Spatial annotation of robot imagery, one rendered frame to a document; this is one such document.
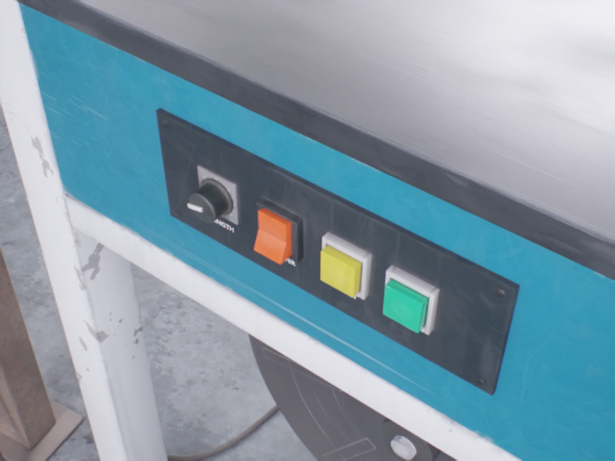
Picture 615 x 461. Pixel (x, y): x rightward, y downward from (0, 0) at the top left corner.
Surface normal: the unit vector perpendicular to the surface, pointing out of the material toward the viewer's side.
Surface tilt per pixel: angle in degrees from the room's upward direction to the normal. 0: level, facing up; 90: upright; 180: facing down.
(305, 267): 90
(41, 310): 0
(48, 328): 0
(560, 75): 0
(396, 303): 90
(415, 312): 90
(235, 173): 90
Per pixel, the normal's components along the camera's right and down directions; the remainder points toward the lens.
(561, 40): 0.00, -0.73
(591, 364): -0.61, 0.55
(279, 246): -0.56, 0.22
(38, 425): 0.87, 0.34
